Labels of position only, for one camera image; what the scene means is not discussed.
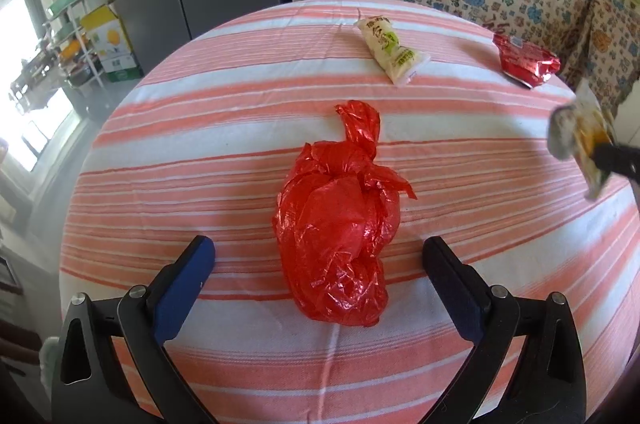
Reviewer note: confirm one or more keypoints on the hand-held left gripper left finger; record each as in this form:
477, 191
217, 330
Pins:
182, 289

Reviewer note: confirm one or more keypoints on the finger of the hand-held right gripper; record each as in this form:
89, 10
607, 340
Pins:
620, 159

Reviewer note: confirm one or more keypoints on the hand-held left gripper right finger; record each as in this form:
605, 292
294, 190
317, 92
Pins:
455, 289

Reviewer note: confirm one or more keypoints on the yellow snack wrapper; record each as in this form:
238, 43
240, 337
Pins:
565, 129

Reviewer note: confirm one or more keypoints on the red plastic bag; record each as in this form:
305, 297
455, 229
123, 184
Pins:
330, 244

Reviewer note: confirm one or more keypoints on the small printed cloth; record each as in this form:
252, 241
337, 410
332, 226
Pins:
610, 44

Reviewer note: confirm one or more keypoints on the red snack packet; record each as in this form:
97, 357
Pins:
525, 61

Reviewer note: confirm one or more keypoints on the pink striped tablecloth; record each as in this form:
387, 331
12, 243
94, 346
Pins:
200, 154

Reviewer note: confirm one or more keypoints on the white green snack packet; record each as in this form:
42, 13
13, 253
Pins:
390, 51

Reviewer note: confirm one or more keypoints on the yellow green cardboard box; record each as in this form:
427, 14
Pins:
112, 49

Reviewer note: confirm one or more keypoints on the metal shelf rack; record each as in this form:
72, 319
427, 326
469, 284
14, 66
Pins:
65, 34

